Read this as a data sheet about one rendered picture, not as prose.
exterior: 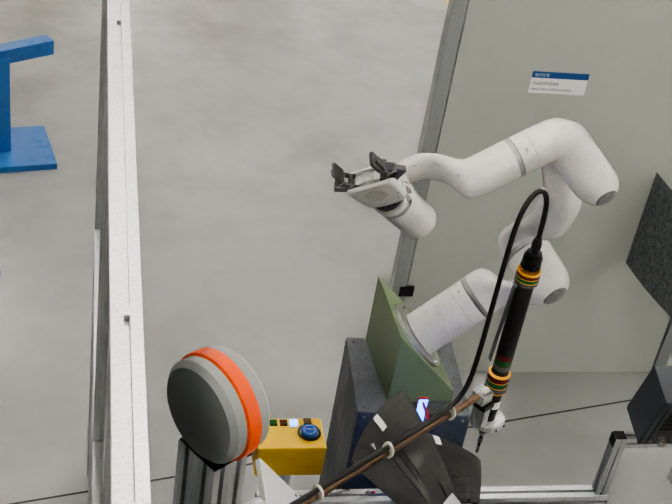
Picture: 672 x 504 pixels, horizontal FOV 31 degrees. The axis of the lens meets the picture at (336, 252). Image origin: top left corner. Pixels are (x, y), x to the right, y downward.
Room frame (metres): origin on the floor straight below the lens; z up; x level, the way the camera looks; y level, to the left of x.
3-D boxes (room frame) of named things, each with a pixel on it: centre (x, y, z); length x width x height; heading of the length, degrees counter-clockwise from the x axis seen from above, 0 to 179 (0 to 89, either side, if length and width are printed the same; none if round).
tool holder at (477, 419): (1.76, -0.34, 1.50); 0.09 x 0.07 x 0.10; 140
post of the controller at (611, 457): (2.25, -0.77, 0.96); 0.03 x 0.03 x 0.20; 15
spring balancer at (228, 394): (1.22, 0.12, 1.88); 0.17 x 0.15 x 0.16; 15
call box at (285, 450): (2.05, 0.03, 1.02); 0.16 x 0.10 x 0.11; 105
